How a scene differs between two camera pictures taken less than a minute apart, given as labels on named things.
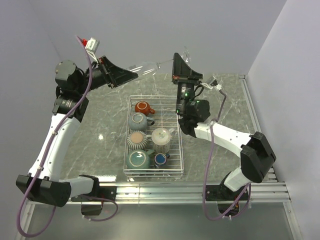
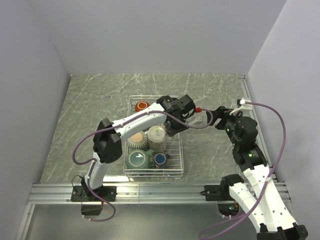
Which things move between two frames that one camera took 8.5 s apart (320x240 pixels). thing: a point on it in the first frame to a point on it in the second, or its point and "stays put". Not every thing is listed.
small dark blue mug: x=160 y=159 stays put
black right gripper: x=180 y=69 to x=220 y=112
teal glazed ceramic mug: x=138 y=159 stays put
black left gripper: x=117 y=76 to x=172 y=132
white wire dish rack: x=153 y=146 stays put
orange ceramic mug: x=143 y=107 stays put
